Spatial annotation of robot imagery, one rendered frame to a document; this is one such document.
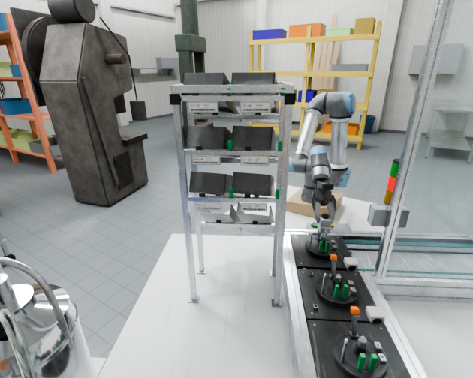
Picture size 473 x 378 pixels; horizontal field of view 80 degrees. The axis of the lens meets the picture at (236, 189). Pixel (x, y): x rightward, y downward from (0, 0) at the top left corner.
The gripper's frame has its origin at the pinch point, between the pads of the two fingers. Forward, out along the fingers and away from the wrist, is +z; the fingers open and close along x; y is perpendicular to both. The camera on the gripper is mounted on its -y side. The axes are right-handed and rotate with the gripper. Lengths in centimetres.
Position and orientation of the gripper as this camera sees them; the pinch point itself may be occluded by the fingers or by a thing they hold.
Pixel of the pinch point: (325, 220)
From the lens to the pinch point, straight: 122.6
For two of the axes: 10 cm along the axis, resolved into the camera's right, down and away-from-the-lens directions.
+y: 0.6, 3.8, 9.2
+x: -10.0, -0.2, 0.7
